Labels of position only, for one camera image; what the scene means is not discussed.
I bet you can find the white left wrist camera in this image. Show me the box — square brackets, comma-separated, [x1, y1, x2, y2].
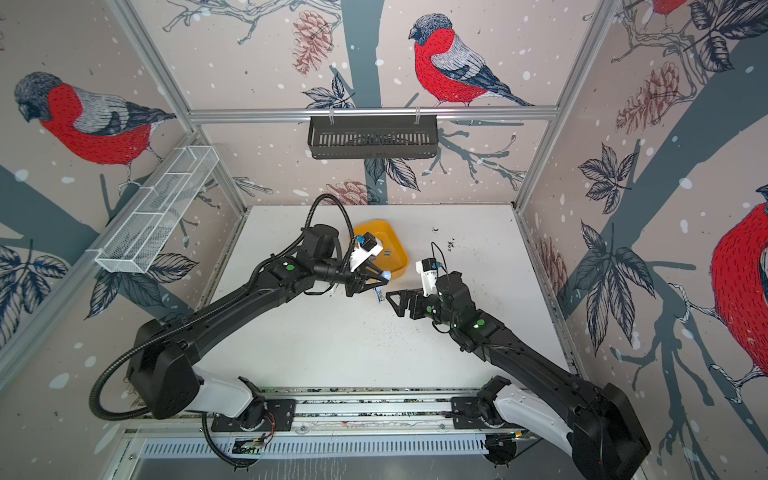
[349, 232, 383, 272]

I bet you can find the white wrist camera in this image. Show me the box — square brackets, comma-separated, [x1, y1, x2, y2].
[415, 257, 440, 297]
[349, 232, 383, 272]

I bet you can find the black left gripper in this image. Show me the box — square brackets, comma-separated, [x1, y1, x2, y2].
[314, 258, 389, 297]

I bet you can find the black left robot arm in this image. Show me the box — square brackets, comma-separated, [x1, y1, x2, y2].
[128, 224, 388, 427]

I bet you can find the black wire basket shelf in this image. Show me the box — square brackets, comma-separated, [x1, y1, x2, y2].
[307, 115, 439, 160]

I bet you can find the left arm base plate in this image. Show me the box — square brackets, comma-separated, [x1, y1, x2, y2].
[211, 399, 297, 433]

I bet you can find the yellow plastic tray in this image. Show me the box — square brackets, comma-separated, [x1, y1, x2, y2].
[354, 219, 410, 280]

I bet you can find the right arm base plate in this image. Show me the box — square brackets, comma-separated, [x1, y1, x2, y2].
[446, 396, 506, 430]

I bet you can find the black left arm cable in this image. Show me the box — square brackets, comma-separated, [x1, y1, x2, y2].
[88, 193, 356, 421]

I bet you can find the white wire mesh shelf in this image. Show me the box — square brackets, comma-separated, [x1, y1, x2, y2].
[95, 145, 219, 273]

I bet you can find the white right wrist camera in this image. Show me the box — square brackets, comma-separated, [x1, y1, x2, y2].
[415, 257, 440, 297]

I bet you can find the aluminium mounting rail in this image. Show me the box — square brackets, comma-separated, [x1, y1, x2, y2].
[128, 388, 613, 460]

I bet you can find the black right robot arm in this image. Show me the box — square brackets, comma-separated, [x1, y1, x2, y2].
[386, 272, 651, 479]

